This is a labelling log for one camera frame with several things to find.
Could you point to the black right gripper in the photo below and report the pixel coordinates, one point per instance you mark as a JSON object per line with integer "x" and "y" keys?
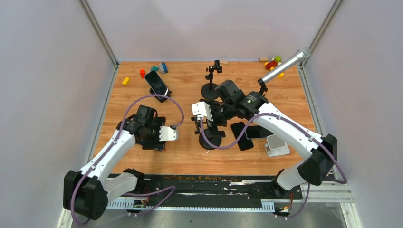
{"x": 214, "y": 105}

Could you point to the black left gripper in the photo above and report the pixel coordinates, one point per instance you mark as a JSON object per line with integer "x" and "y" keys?
{"x": 148, "y": 144}

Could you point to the black round-base clamp stand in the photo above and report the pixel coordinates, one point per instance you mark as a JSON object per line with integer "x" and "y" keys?
{"x": 208, "y": 90}

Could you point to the teal phone black screen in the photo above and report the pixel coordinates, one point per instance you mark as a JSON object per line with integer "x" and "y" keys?
{"x": 157, "y": 85}

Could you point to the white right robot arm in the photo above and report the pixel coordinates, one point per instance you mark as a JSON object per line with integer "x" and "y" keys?
{"x": 318, "y": 152}

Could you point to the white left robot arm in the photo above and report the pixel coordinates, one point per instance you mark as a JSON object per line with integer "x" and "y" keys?
{"x": 88, "y": 191}

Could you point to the silver aluminium phone stand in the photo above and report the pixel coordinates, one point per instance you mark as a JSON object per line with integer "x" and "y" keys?
{"x": 275, "y": 146}

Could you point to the yellow block left side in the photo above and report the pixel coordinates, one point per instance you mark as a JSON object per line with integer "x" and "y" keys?
{"x": 126, "y": 81}

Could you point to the blue white block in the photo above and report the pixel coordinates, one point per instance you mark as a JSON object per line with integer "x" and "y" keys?
{"x": 163, "y": 68}

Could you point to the beige wooden block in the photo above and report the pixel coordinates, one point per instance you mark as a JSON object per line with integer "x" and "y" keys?
{"x": 224, "y": 62}

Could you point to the black mini tripod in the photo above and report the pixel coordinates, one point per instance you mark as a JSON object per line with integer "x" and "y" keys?
{"x": 263, "y": 88}

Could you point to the red toy car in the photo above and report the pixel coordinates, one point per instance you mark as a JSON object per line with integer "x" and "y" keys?
{"x": 276, "y": 61}

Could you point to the silver microphone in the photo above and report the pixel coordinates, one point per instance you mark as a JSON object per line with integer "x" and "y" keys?
{"x": 300, "y": 56}

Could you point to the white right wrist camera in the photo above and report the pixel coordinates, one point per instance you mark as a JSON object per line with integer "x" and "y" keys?
{"x": 202, "y": 110}

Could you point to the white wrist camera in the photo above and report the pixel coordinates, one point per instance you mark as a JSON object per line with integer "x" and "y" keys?
{"x": 202, "y": 110}
{"x": 167, "y": 134}

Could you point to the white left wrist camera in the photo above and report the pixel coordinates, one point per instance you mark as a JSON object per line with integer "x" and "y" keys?
{"x": 167, "y": 134}

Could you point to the black phone dark frame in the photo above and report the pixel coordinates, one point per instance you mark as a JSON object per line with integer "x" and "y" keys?
{"x": 243, "y": 143}

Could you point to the black phone silver frame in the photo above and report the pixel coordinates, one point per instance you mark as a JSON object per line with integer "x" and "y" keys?
{"x": 257, "y": 132}

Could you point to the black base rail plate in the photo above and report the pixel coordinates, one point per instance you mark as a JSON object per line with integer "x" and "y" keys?
{"x": 252, "y": 186}

